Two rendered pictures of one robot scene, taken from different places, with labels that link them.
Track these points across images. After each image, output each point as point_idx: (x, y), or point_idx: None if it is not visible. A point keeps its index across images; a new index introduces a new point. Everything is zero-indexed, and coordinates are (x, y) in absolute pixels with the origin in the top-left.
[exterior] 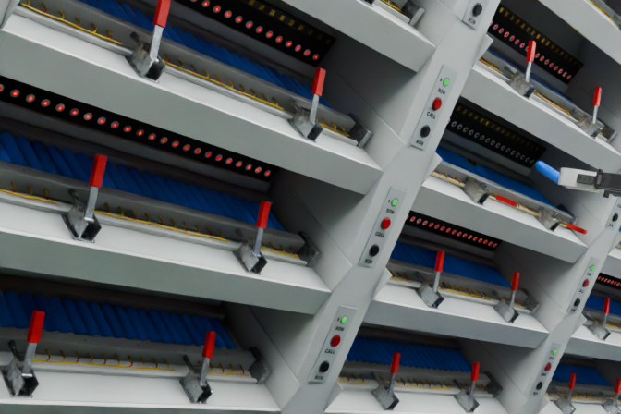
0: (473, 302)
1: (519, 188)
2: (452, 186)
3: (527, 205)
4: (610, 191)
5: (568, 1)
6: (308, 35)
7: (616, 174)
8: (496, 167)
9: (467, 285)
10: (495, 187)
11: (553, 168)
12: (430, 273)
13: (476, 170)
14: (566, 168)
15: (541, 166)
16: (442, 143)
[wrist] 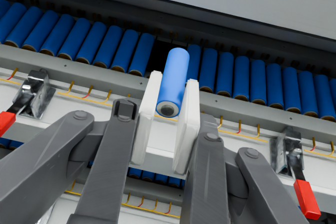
0: (172, 223)
1: (288, 85)
2: (1, 81)
3: (246, 121)
4: (185, 182)
5: None
6: None
7: (15, 151)
8: (263, 49)
9: (167, 200)
10: (127, 87)
11: (174, 69)
12: (78, 177)
13: (137, 55)
14: (150, 76)
15: (166, 61)
16: (113, 13)
